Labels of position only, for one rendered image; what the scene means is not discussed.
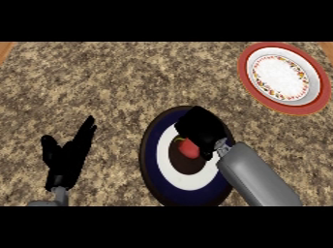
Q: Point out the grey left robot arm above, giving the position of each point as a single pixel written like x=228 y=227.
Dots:
x=54 y=197

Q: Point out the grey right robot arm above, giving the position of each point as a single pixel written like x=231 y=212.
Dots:
x=253 y=177

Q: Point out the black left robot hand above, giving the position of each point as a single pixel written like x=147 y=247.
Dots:
x=69 y=154

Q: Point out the red bell pepper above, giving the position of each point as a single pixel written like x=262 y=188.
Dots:
x=188 y=149

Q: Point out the dark blue and white plate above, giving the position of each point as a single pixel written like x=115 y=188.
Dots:
x=182 y=180

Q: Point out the red rimmed white plate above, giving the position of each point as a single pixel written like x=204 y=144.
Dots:
x=283 y=77

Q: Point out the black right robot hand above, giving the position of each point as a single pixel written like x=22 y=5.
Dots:
x=201 y=128

